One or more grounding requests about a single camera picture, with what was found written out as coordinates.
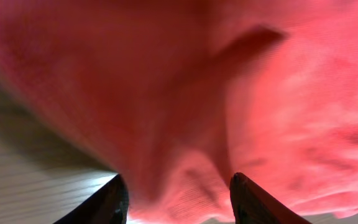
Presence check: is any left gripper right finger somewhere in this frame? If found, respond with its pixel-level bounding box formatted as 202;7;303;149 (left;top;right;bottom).
229;172;311;224

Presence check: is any red printed t-shirt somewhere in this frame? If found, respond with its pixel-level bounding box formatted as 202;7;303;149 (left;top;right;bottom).
0;0;358;223

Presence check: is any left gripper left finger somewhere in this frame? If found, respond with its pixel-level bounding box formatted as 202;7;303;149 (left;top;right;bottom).
53;174;129;224

